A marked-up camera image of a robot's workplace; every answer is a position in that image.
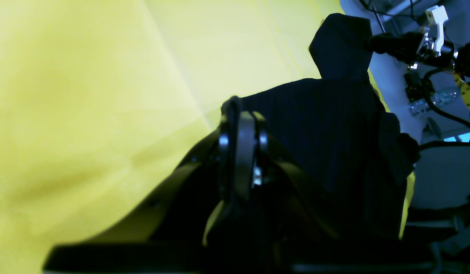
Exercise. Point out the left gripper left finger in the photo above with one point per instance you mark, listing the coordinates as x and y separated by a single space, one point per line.
163 234

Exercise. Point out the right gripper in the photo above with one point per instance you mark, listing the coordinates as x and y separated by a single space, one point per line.
419 48

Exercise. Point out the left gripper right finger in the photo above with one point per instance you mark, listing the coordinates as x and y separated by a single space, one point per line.
294 227

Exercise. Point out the dark navy T-shirt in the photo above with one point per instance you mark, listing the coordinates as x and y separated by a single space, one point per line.
335 129

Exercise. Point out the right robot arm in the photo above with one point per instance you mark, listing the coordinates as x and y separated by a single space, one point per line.
422 96

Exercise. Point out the yellow table cloth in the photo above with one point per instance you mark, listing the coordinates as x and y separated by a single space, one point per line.
99 100

